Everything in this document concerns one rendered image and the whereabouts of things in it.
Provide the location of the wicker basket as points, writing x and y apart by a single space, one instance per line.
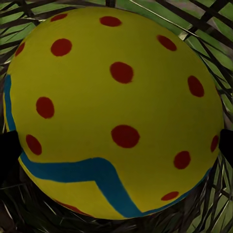
11 219

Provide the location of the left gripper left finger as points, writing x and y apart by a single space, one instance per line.
10 151

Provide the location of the easter egg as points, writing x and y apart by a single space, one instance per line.
116 116

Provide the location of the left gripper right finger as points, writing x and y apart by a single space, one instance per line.
226 145

